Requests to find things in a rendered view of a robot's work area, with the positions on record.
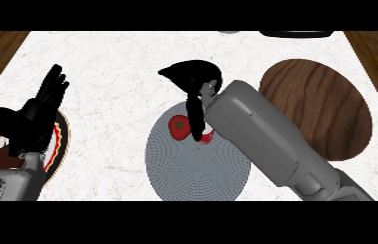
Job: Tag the plate with red black rim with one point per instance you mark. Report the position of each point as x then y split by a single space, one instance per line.
61 144

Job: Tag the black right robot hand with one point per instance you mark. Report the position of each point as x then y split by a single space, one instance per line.
192 75

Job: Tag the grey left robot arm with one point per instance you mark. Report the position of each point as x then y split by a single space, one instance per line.
15 184

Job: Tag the brown wooden bowl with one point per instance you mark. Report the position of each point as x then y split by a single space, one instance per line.
319 104

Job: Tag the black rounded object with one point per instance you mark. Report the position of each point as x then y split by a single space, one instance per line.
296 34

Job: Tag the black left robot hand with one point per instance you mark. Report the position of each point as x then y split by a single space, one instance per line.
39 121

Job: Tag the red tomato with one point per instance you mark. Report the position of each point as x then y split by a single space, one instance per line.
178 126

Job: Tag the grey round placemat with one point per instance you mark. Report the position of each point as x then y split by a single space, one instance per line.
197 173

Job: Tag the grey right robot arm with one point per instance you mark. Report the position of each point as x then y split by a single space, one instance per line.
260 134

